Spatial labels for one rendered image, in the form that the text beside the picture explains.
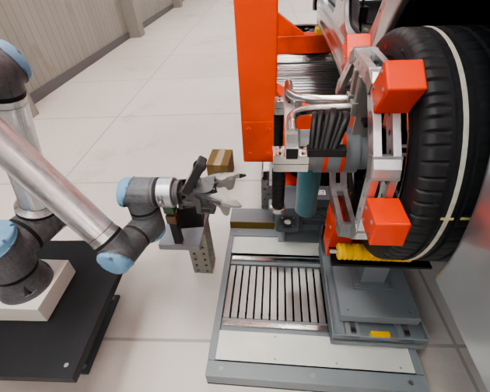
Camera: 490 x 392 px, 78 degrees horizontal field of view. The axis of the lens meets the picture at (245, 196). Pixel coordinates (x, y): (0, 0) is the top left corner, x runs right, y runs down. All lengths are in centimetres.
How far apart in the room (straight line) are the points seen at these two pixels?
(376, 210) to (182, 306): 114
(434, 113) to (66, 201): 86
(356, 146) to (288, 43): 243
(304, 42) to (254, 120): 197
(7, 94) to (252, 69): 82
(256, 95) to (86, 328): 113
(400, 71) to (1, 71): 93
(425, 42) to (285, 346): 114
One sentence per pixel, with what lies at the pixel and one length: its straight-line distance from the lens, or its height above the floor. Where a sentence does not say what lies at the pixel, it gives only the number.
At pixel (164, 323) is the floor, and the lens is 159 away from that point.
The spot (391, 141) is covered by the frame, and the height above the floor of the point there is 100.
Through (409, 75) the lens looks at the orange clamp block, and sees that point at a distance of 71.
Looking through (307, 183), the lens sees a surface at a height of 66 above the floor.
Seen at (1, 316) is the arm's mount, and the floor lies 33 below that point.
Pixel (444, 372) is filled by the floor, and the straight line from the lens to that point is 161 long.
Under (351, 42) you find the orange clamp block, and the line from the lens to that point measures 109.
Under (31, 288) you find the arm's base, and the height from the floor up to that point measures 42.
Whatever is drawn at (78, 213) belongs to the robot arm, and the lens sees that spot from 89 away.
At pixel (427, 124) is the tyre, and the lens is 72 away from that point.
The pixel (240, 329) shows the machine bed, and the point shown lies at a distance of 144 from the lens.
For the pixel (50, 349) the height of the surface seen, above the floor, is 30.
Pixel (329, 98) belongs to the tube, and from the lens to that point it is 93.
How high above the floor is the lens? 135
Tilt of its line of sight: 39 degrees down
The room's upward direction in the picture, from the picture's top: 4 degrees counter-clockwise
